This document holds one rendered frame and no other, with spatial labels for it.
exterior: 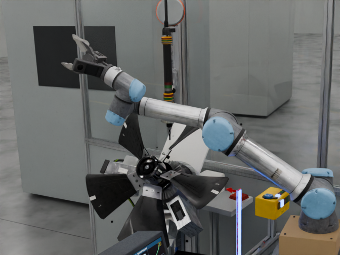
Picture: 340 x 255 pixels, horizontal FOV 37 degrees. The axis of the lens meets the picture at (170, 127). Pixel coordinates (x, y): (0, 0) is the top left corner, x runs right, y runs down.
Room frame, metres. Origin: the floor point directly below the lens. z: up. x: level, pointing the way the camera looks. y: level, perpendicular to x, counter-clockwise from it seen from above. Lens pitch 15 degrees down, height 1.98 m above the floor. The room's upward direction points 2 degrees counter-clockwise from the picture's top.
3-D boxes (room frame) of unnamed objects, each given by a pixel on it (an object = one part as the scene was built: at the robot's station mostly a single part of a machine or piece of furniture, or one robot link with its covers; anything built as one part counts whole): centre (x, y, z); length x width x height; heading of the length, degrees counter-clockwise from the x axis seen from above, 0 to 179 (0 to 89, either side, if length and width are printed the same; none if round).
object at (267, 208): (2.19, -0.46, 1.02); 0.16 x 0.10 x 0.11; 143
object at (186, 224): (2.16, -0.06, 0.98); 0.20 x 0.16 x 0.20; 143
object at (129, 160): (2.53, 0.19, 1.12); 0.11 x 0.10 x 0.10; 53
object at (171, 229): (2.19, 0.03, 0.91); 0.12 x 0.08 x 0.12; 143
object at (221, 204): (2.68, -0.24, 0.85); 0.36 x 0.24 x 0.03; 53
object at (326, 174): (1.82, -0.55, 1.25); 0.13 x 0.12 x 0.14; 165
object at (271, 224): (2.19, -0.46, 0.92); 0.03 x 0.03 x 0.12; 53
